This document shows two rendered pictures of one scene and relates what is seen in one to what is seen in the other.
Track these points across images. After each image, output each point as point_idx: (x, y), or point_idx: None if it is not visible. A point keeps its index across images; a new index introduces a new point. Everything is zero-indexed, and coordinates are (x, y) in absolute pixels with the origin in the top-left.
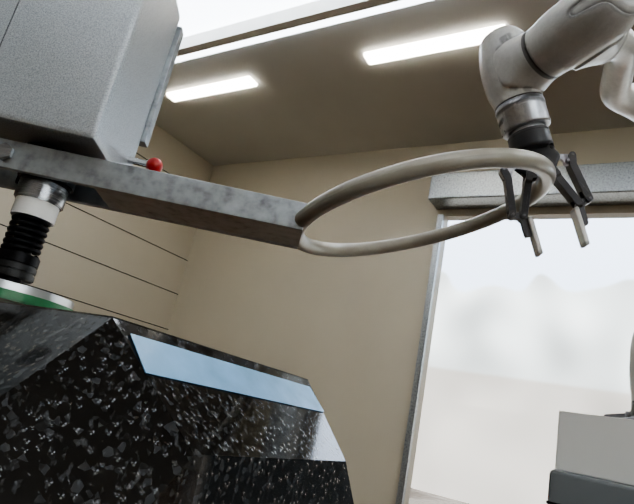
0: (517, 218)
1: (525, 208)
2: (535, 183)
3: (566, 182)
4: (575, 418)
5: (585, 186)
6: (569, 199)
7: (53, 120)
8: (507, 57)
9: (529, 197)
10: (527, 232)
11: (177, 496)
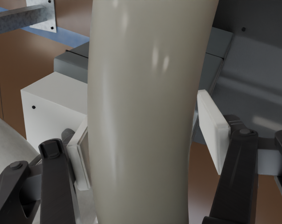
0: (267, 138)
1: (241, 146)
2: (188, 217)
3: (45, 211)
4: None
5: None
6: (73, 188)
7: None
8: None
9: (224, 171)
10: (231, 118)
11: None
